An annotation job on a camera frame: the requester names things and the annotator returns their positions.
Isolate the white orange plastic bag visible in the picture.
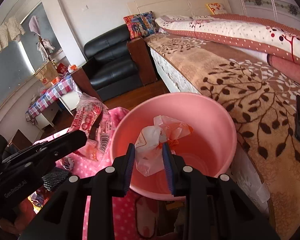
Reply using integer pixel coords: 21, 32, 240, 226
135, 115, 193, 177

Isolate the white red paper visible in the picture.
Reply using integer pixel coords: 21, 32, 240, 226
60, 156, 75, 171

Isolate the red printed plastic wrapper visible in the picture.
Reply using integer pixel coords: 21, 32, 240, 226
68, 93, 113, 161

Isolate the pink plastic trash bucket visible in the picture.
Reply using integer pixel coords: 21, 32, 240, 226
110, 92, 239, 202

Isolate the person's left hand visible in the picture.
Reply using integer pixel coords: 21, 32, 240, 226
0, 198, 36, 236

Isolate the pink polka dot blanket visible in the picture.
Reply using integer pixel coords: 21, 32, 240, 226
27, 106, 166, 240

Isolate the white low table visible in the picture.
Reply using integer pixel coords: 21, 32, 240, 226
36, 90, 79, 130

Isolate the plaid tablecloth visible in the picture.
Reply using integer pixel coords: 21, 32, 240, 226
25, 75, 76, 125

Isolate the black leather armchair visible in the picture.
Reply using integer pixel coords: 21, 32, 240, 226
71, 24, 158, 102

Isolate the brown paper shopping bag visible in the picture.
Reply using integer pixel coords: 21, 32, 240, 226
35, 61, 59, 88

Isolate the brown leaf pattern blanket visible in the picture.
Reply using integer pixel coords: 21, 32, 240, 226
146, 33, 300, 239

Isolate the red gift box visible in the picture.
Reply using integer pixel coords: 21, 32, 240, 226
57, 63, 68, 75

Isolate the bed with white mattress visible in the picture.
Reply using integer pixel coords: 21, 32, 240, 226
127, 0, 300, 230

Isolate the coat stand with clothes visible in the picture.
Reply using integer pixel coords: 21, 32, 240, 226
29, 16, 55, 62

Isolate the colourful patterned cushion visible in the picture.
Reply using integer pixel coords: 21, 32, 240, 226
123, 11, 157, 40

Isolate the hanging white garment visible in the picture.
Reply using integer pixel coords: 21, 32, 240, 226
0, 17, 25, 53

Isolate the white pink dotted quilt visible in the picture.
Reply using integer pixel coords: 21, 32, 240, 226
155, 14, 300, 65

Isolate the yellow red small pillow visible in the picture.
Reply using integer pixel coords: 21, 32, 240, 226
206, 3, 228, 15

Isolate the white wardrobe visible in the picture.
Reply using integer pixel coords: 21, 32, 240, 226
239, 0, 300, 30

